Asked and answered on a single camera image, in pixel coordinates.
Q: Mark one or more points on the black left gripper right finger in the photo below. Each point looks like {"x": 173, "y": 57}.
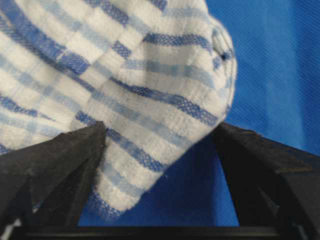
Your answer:
{"x": 275, "y": 188}

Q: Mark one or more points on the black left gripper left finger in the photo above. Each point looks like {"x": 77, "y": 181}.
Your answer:
{"x": 48, "y": 184}

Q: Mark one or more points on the blue striped white towel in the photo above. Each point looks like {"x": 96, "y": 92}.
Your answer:
{"x": 160, "y": 74}

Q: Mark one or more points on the blue table cloth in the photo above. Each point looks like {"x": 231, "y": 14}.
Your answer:
{"x": 277, "y": 46}

